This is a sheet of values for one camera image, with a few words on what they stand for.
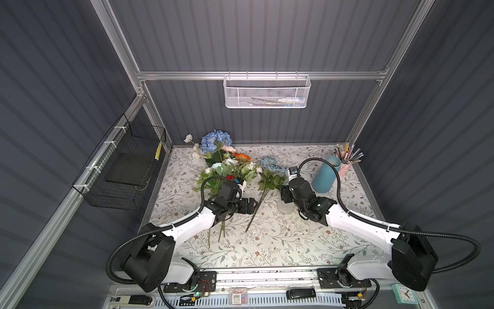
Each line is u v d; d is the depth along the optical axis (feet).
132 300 2.22
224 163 3.18
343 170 3.25
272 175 3.23
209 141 3.35
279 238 2.77
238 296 2.25
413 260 1.35
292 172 2.37
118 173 2.40
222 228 2.84
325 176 2.85
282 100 2.97
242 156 3.18
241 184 2.58
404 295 2.27
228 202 2.19
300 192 2.03
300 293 2.48
